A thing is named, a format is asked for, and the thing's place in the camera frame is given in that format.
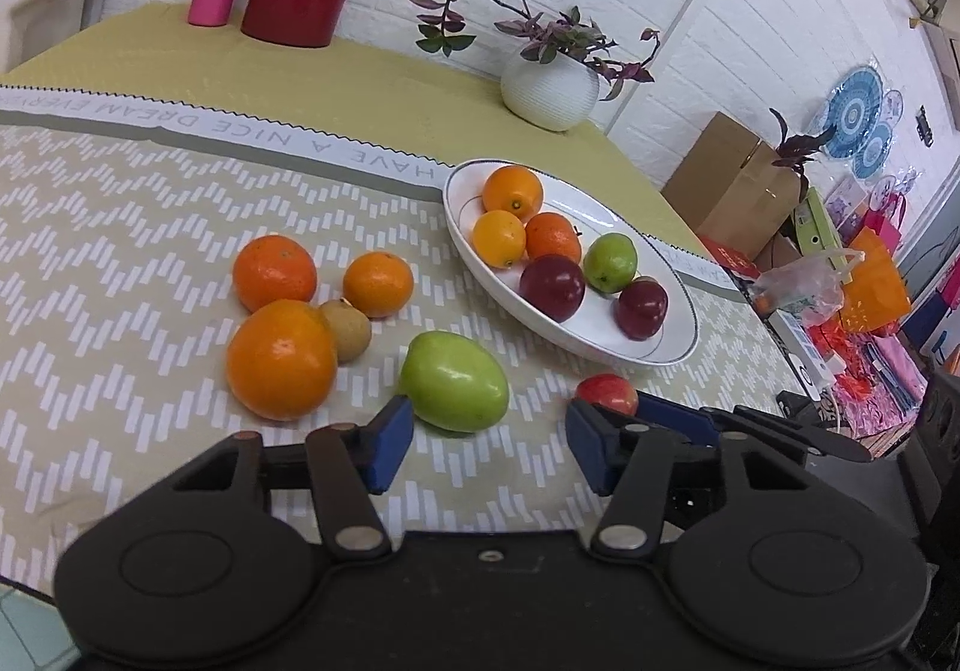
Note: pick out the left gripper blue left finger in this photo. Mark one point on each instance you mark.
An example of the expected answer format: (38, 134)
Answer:
(380, 447)

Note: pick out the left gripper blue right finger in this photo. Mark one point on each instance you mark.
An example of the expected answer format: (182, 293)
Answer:
(602, 442)

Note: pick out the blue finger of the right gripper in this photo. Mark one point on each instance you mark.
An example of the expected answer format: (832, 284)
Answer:
(697, 426)

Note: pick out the dark red plum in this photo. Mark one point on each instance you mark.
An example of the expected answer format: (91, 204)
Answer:
(555, 285)
(640, 309)

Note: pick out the small green apple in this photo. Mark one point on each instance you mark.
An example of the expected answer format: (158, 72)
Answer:
(611, 263)

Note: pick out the orange with stem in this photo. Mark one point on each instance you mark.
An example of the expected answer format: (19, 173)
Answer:
(550, 233)

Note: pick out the small yellow orange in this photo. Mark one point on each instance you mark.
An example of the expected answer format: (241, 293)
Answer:
(499, 238)

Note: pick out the large orange front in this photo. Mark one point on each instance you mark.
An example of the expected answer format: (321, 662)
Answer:
(514, 189)

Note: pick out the red yellow apple near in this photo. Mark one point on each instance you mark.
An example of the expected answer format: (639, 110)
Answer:
(610, 391)

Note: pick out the large green apple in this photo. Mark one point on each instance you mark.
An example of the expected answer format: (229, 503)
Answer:
(453, 383)

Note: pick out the white porcelain plate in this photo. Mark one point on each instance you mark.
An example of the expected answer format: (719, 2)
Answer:
(591, 332)

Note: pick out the small orange back right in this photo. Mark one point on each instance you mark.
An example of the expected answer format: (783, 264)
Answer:
(378, 283)

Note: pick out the red envelope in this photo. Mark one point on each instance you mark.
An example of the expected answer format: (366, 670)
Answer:
(732, 260)

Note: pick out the clear plastic bag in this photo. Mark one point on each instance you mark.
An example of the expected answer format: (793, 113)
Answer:
(810, 288)

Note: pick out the orange gift bag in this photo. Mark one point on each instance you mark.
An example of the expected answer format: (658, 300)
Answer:
(876, 295)

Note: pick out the small orange back left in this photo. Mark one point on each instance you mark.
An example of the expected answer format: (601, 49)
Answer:
(271, 268)

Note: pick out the brown cardboard box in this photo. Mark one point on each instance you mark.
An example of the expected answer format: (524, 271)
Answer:
(729, 190)

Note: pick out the purple plant in box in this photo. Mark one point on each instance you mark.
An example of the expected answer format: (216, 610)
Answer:
(795, 151)

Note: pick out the white pot purple plant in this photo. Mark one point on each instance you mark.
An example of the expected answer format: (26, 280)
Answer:
(562, 68)

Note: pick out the blue round wall decoration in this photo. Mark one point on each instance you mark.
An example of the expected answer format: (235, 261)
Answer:
(853, 110)

